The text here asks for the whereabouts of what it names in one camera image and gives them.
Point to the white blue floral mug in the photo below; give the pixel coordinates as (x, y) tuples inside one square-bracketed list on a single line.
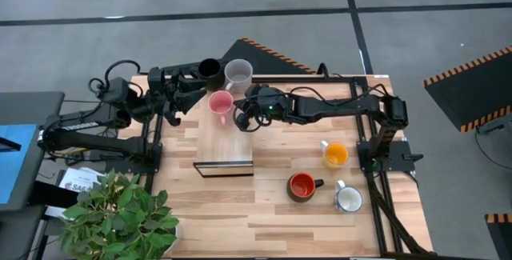
[(349, 199)]

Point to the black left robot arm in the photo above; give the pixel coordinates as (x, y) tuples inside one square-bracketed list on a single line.
[(96, 142)]

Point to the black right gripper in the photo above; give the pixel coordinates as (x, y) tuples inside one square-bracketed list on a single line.
[(272, 106)]

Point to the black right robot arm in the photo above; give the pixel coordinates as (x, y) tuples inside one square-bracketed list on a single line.
[(340, 108)]

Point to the black mug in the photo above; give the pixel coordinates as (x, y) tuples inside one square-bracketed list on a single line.
[(210, 70)]

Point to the white plant pot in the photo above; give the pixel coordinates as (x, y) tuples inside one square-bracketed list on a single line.
[(177, 238)]

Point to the pink mug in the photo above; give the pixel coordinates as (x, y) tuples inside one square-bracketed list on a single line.
[(220, 102)]

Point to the green leafy plant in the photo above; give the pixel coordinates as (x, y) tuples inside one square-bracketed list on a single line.
[(120, 216)]

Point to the black metal wooden shelf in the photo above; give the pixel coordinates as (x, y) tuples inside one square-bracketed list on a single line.
[(224, 144)]

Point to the grey patterned mug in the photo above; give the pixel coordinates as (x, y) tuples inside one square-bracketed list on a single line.
[(238, 77)]

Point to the white printed paper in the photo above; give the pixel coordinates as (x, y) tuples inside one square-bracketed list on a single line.
[(76, 182)]

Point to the black aluminium table frame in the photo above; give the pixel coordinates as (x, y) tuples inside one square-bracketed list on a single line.
[(358, 112)]

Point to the grey desk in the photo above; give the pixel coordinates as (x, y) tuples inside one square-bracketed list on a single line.
[(24, 108)]

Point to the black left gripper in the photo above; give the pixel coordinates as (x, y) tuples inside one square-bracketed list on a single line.
[(166, 92)]

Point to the yellow mug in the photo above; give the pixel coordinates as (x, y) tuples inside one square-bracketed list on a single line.
[(336, 155)]

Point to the black hazard-striped mat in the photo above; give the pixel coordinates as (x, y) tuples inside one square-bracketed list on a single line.
[(468, 92), (502, 240), (256, 54)]

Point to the blue panel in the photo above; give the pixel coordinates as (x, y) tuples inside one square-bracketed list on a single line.
[(16, 164)]

